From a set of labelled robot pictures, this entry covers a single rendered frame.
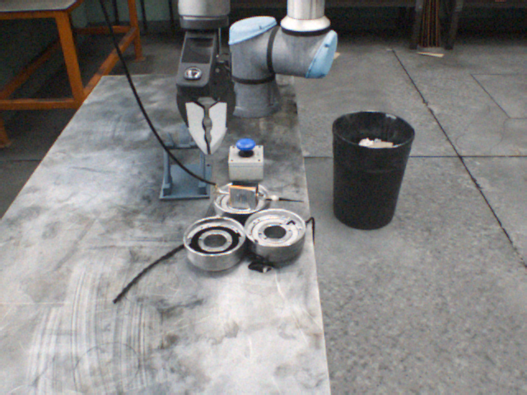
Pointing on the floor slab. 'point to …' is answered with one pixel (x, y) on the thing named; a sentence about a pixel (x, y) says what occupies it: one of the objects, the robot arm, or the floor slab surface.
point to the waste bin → (369, 167)
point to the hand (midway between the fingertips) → (208, 148)
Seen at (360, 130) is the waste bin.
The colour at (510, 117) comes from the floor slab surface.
